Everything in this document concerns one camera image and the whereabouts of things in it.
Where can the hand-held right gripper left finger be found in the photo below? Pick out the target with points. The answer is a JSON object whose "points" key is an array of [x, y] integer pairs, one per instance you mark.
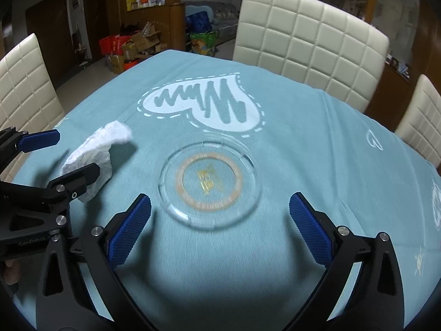
{"points": [[129, 229]]}

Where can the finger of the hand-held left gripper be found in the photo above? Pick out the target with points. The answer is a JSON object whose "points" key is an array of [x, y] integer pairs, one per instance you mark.
{"points": [[77, 181], [39, 140]]}

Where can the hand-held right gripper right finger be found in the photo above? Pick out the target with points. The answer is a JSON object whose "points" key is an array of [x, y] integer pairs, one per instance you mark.
{"points": [[311, 229]]}

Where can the white tissue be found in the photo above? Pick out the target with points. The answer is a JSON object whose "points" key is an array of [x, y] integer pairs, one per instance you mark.
{"points": [[103, 138]]}

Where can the person's left hand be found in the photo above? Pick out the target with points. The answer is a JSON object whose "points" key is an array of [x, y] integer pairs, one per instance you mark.
{"points": [[11, 274]]}

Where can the cream quilted chair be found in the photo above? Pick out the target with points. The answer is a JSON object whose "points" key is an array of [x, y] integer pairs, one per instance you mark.
{"points": [[27, 86], [422, 120], [303, 41]]}

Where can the round clear glass dish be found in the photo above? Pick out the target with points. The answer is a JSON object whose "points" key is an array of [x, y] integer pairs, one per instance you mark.
{"points": [[208, 215]]}

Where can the teal printed tablecloth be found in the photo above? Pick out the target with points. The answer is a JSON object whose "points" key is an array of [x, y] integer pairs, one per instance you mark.
{"points": [[293, 138]]}

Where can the dark wooden door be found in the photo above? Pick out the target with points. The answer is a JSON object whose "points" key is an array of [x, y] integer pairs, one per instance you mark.
{"points": [[46, 34]]}

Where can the orange bucket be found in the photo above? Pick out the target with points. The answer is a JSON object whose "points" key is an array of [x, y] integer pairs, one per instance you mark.
{"points": [[129, 64]]}

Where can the red paper bag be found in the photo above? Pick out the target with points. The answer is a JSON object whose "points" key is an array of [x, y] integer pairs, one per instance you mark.
{"points": [[110, 44]]}

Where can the pile of cardboard boxes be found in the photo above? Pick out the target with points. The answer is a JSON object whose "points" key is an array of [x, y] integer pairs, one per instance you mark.
{"points": [[141, 46]]}

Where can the yellow box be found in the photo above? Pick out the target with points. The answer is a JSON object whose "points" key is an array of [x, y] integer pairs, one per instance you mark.
{"points": [[130, 4]]}

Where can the green printed shopping bag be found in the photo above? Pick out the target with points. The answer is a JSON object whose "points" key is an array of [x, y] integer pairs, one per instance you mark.
{"points": [[205, 42]]}

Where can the blue bag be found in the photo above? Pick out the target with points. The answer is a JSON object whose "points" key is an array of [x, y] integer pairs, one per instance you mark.
{"points": [[198, 22]]}

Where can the grey patterned sofa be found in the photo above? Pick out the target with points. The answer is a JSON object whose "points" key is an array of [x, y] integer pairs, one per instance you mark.
{"points": [[224, 15]]}

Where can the wooden half-wall with column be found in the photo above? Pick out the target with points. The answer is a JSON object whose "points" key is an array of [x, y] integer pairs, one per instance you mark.
{"points": [[172, 24]]}

